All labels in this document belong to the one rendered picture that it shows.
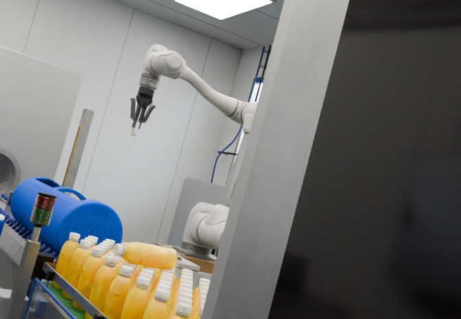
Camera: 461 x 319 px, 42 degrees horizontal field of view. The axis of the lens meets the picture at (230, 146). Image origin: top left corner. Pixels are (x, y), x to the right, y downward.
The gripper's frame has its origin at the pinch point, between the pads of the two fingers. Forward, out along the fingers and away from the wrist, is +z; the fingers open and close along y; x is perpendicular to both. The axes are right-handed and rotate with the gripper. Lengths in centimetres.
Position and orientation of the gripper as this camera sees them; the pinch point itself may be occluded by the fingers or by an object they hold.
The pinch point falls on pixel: (135, 128)
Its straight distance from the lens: 285.3
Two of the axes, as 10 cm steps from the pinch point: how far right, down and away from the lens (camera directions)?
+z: -2.7, 9.6, -0.8
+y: 8.0, 2.7, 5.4
